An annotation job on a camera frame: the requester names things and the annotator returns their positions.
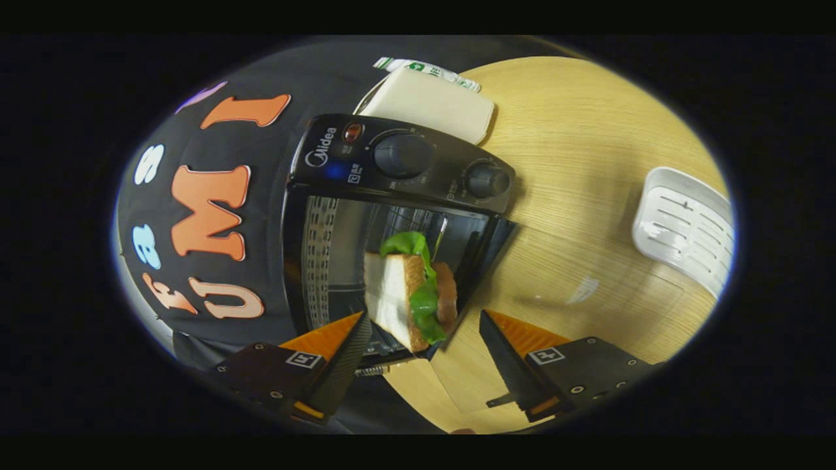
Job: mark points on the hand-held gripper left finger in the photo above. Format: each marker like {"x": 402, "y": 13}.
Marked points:
{"x": 343, "y": 365}

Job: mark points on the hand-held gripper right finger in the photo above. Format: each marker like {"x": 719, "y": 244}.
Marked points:
{"x": 506, "y": 362}

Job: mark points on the black toaster oven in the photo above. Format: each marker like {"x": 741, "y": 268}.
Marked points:
{"x": 405, "y": 156}

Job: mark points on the white green-label bottle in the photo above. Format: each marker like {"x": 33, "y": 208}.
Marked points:
{"x": 424, "y": 67}

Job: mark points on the lettuce sandwich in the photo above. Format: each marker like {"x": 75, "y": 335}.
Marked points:
{"x": 395, "y": 294}

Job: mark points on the white plastic tray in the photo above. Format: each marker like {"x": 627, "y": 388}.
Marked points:
{"x": 679, "y": 228}

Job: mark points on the white bread toaster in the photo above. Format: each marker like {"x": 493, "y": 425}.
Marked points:
{"x": 431, "y": 104}

